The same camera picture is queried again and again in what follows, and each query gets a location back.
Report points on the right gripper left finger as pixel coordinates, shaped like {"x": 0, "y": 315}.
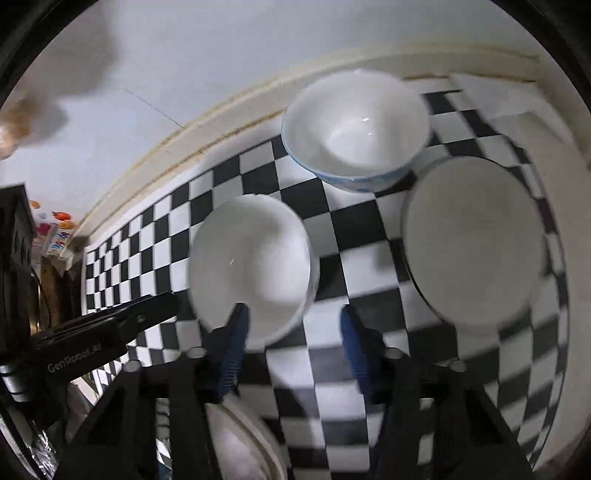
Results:
{"x": 225, "y": 347}

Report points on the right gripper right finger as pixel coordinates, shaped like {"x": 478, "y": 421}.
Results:
{"x": 366, "y": 353}

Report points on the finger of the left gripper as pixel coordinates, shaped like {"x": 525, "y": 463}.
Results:
{"x": 114, "y": 325}

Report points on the plain white bowl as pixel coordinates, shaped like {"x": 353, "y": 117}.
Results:
{"x": 253, "y": 250}

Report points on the white bowl blue flowers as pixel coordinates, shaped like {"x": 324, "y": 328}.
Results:
{"x": 358, "y": 130}

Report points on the white plate blue leaves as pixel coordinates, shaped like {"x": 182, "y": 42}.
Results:
{"x": 243, "y": 444}

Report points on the white round plate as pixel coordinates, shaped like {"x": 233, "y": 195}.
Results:
{"x": 473, "y": 242}

